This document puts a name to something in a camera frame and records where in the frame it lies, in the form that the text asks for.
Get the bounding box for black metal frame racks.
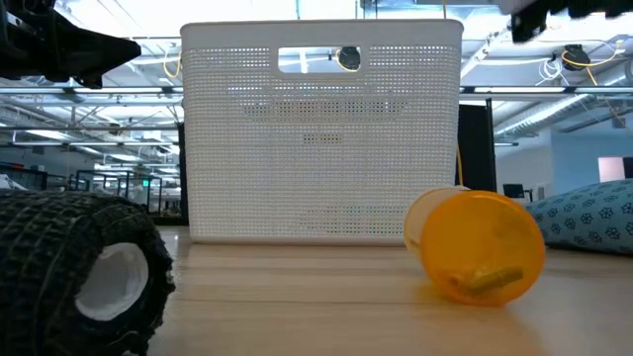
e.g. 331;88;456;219
66;169;165;215

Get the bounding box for blue patterned cloth pack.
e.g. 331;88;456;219
524;178;633;256

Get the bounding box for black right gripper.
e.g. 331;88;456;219
510;0;633;45

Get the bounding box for white perforated plastic basket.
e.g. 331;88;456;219
179;18;465;246

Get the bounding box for black cohesive bandage roll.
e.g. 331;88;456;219
0;190;177;356

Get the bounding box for olive yellow capsule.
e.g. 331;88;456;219
453;265;525;298

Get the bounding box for pale pink screen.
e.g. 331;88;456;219
597;156;625;184

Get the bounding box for orange translucent pill bottle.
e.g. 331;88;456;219
403;185;547;308

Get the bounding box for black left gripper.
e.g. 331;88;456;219
0;0;142;91

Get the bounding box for black upright panel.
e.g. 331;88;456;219
176;103;497;226

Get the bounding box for black ceiling cable reel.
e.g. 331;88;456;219
336;45;362;72
562;44;592;72

